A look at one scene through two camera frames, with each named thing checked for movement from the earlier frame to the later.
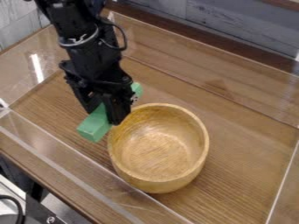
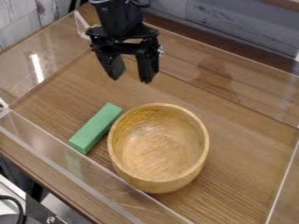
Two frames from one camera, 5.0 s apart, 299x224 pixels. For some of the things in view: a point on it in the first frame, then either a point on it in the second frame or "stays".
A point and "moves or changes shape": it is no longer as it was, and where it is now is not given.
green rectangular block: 98,122 moves or changes shape
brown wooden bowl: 157,150 stays
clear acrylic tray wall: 218,70 stays
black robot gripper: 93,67 → 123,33
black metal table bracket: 39,213 stays
